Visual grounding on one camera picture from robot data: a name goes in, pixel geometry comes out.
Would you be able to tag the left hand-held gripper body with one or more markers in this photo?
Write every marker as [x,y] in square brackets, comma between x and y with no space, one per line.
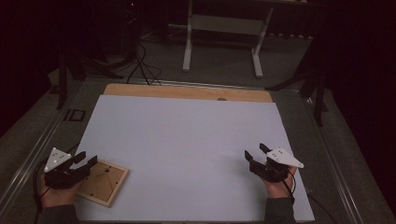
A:
[57,179]

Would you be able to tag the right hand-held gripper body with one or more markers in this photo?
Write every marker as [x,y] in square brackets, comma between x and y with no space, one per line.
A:
[274,169]

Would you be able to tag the wooden picture frame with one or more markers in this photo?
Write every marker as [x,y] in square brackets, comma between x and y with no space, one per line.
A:
[104,183]

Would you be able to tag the person's left hand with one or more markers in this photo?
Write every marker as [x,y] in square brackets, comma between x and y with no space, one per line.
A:
[59,196]

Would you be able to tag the person's right hand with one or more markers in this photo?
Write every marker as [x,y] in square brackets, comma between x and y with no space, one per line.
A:
[278,189]

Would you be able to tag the black rectangular floor plate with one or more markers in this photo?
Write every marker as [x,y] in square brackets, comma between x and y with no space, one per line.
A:
[74,115]

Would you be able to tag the white table sheet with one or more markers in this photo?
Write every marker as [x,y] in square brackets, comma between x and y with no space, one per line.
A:
[186,149]

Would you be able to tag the black tripod stand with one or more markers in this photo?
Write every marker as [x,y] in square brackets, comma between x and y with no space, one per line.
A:
[317,93]

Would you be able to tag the white metal stand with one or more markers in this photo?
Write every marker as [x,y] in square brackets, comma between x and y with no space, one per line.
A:
[224,26]

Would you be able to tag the dark equipment rack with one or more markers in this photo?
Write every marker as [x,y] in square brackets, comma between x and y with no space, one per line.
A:
[129,28]

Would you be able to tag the metal floor rail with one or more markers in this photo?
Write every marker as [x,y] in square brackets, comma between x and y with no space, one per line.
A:
[28,161]
[336,174]

